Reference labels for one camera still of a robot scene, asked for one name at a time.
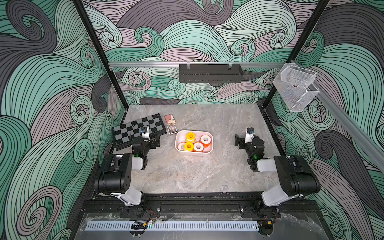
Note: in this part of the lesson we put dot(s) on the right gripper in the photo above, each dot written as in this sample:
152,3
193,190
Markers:
243,142

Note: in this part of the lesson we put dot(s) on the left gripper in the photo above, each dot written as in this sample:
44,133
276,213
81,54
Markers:
152,145

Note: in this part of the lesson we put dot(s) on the white storage box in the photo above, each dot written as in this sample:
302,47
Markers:
181,138

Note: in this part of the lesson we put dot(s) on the yellow tape roll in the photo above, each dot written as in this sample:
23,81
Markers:
188,146
191,137

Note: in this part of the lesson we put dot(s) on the orange tape roll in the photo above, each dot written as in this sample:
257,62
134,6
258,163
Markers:
206,140
181,146
198,147

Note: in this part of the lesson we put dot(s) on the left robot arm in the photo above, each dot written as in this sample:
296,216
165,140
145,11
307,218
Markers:
116,172

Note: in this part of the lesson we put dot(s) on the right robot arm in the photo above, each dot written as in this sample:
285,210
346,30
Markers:
296,178

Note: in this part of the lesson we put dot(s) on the blue playing card box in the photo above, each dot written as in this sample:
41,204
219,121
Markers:
172,129

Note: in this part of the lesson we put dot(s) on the red playing card box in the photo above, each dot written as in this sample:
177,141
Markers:
169,119

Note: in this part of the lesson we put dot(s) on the clear acrylic box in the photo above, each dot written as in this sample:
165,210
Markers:
295,86

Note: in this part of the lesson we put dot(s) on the black grey chessboard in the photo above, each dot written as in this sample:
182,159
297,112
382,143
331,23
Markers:
125,133

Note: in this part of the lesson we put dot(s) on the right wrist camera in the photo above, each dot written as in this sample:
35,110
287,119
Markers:
250,134

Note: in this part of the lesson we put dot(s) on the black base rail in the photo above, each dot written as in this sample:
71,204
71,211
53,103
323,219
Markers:
166,206

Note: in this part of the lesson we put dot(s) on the white slotted cable duct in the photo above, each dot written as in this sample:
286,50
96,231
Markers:
247,226

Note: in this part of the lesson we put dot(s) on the black wall shelf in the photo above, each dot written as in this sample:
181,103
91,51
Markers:
210,73

